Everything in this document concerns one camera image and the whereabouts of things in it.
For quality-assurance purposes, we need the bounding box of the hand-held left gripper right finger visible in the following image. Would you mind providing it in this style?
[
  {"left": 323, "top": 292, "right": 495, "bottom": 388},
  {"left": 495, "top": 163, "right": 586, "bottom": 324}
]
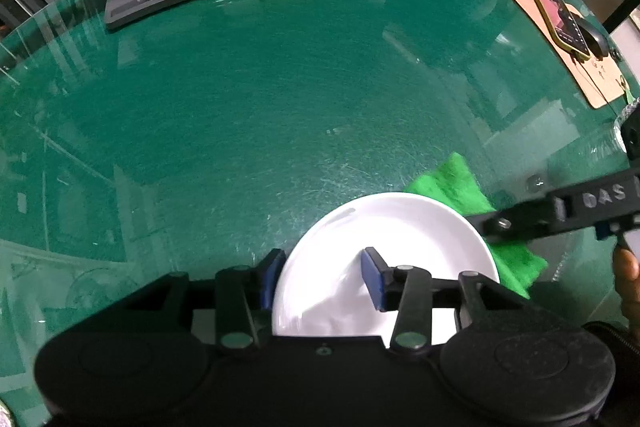
[{"left": 361, "top": 247, "right": 553, "bottom": 360}]

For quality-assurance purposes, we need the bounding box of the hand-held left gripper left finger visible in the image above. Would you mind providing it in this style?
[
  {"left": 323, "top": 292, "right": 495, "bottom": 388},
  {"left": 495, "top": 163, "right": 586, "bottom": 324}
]
[{"left": 120, "top": 248, "right": 287, "bottom": 354}]

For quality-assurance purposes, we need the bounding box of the white plate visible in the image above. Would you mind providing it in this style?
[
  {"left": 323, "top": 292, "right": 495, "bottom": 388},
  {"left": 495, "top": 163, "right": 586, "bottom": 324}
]
[{"left": 271, "top": 193, "right": 501, "bottom": 338}]

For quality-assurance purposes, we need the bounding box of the black computer mouse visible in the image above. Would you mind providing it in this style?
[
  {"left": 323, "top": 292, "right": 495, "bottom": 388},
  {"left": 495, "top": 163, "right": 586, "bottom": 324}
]
[{"left": 575, "top": 14, "right": 611, "bottom": 58}]

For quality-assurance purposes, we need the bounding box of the person's right hand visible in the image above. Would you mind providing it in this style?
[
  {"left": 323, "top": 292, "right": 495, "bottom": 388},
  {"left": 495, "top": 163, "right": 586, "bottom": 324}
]
[{"left": 613, "top": 247, "right": 640, "bottom": 324}]

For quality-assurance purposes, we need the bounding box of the cork mouse pad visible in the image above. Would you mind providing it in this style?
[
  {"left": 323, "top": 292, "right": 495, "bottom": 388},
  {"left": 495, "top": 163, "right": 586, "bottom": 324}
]
[{"left": 512, "top": 0, "right": 628, "bottom": 110}]

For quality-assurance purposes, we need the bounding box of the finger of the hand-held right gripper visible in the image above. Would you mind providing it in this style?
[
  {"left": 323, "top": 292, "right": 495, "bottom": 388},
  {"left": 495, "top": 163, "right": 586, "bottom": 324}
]
[{"left": 467, "top": 197, "right": 568, "bottom": 249}]

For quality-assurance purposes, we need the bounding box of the green cloth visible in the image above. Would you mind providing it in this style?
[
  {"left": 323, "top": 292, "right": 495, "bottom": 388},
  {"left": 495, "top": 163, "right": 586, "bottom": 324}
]
[{"left": 406, "top": 152, "right": 548, "bottom": 300}]

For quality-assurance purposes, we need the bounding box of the smartphone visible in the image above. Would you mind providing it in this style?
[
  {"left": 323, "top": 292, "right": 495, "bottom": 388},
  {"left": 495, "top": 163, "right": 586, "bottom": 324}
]
[{"left": 530, "top": 0, "right": 591, "bottom": 60}]

